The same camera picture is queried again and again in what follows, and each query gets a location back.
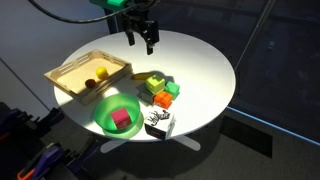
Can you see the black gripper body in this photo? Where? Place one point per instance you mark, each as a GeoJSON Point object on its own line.
{"type": "Point", "coordinates": [133, 23]}

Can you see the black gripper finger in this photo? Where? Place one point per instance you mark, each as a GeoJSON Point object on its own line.
{"type": "Point", "coordinates": [130, 38]}
{"type": "Point", "coordinates": [151, 33]}

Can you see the lime green block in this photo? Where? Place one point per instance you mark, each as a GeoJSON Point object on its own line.
{"type": "Point", "coordinates": [155, 84]}

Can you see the teal green block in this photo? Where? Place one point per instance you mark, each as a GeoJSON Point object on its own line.
{"type": "Point", "coordinates": [173, 89]}

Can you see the gray block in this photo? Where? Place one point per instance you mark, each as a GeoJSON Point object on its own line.
{"type": "Point", "coordinates": [145, 96]}

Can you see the light wooden slatted crate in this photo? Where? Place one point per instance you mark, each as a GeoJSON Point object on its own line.
{"type": "Point", "coordinates": [76, 76]}

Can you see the orange block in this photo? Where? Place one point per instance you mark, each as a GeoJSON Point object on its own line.
{"type": "Point", "coordinates": [163, 99]}

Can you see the pink block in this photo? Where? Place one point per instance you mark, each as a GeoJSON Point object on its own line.
{"type": "Point", "coordinates": [120, 118]}

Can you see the yellow toy lemon ball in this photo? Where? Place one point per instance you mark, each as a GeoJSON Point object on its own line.
{"type": "Point", "coordinates": [101, 73]}

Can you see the red toy strawberry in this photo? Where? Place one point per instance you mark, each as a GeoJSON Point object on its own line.
{"type": "Point", "coordinates": [90, 83]}

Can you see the translucent green bowl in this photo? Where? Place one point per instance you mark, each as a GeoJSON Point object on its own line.
{"type": "Point", "coordinates": [103, 115]}

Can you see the white box with black print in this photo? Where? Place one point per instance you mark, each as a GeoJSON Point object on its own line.
{"type": "Point", "coordinates": [159, 123]}

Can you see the white table leg base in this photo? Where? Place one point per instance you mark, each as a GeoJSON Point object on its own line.
{"type": "Point", "coordinates": [190, 143]}

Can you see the black and purple clamp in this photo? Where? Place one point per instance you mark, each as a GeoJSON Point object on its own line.
{"type": "Point", "coordinates": [83, 155]}

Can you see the purple clamp with orange tip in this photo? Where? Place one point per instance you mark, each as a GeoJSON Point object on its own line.
{"type": "Point", "coordinates": [43, 161]}

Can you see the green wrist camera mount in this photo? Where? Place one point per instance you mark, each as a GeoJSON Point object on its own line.
{"type": "Point", "coordinates": [115, 2]}

